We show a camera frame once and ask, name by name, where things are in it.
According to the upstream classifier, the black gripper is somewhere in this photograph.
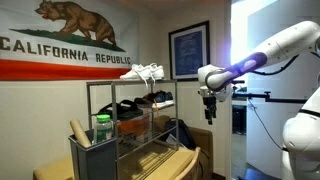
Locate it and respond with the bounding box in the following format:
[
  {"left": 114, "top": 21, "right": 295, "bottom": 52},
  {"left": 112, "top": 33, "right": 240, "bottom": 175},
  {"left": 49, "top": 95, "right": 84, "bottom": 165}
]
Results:
[{"left": 201, "top": 95, "right": 218, "bottom": 126}]

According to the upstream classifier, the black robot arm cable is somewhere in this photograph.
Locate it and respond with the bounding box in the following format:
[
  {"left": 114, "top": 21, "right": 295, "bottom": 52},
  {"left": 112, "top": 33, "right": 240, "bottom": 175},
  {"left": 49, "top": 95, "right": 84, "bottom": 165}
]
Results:
[{"left": 250, "top": 54, "right": 300, "bottom": 77}]

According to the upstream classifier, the light wooden table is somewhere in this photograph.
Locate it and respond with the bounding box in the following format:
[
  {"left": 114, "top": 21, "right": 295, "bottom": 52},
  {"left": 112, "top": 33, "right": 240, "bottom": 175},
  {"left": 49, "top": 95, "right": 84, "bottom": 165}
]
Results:
[{"left": 32, "top": 140, "right": 196, "bottom": 180}]

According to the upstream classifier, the black framed blue picture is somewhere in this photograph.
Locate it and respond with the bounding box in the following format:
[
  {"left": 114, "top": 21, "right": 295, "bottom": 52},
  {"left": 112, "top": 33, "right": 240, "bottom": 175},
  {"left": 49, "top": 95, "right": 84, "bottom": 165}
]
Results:
[{"left": 167, "top": 20, "right": 211, "bottom": 82}]

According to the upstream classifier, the thin black hanging cable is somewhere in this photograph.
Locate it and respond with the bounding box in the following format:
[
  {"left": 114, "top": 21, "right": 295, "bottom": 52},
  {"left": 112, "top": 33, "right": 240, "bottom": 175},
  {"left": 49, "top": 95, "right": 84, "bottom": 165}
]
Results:
[{"left": 247, "top": 99, "right": 285, "bottom": 151}]

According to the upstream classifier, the California Republic bear flag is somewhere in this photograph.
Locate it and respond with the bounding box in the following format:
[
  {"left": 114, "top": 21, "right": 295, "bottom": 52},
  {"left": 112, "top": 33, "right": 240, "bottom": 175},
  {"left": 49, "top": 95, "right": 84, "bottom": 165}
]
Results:
[{"left": 0, "top": 0, "right": 140, "bottom": 82}]

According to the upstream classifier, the brown cardboard box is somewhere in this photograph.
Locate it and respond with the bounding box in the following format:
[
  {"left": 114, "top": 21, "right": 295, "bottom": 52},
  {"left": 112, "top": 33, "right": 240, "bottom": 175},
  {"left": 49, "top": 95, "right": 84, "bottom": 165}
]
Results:
[{"left": 187, "top": 126, "right": 215, "bottom": 180}]

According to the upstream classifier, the clear bottle green cap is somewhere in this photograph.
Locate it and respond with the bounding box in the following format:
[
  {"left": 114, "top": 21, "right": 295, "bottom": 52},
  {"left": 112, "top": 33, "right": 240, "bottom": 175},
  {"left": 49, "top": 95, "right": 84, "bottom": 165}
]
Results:
[{"left": 92, "top": 113, "right": 115, "bottom": 145}]

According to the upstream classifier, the cardboard tube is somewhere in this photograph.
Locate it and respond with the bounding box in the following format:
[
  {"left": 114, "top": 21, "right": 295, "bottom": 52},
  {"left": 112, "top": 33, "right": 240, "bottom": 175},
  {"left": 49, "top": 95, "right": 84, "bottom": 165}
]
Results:
[{"left": 69, "top": 118, "right": 93, "bottom": 149}]

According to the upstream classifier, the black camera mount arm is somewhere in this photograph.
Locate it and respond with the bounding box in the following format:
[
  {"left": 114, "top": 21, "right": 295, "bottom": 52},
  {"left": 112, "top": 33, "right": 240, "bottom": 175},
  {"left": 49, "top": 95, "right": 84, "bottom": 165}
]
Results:
[{"left": 231, "top": 79, "right": 308, "bottom": 105}]

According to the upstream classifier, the black backpack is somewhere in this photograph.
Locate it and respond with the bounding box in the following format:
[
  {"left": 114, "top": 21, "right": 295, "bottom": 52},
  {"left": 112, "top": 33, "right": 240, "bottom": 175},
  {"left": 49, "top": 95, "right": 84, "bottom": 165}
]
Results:
[{"left": 165, "top": 117, "right": 198, "bottom": 151}]

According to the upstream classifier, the grey plastic bin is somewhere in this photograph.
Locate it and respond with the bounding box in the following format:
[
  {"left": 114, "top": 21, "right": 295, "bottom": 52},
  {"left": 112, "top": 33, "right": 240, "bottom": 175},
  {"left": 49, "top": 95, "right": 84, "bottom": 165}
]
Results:
[{"left": 67, "top": 128, "right": 118, "bottom": 180}]

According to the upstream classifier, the brown paper bag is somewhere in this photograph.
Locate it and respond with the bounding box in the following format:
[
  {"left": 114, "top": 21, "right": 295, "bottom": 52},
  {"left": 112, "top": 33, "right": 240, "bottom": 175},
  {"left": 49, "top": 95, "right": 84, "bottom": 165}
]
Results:
[{"left": 152, "top": 114, "right": 172, "bottom": 135}]

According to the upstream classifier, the grey metal shoe rack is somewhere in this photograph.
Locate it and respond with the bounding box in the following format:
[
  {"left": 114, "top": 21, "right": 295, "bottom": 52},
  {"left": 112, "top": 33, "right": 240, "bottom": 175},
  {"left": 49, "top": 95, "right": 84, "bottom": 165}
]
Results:
[{"left": 85, "top": 78, "right": 180, "bottom": 180}]

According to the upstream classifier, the black sandal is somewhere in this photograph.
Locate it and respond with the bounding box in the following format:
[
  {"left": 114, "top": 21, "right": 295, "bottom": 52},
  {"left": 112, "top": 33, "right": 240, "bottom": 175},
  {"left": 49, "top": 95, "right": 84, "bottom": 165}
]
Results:
[
  {"left": 97, "top": 102, "right": 123, "bottom": 120},
  {"left": 114, "top": 98, "right": 145, "bottom": 122}
]

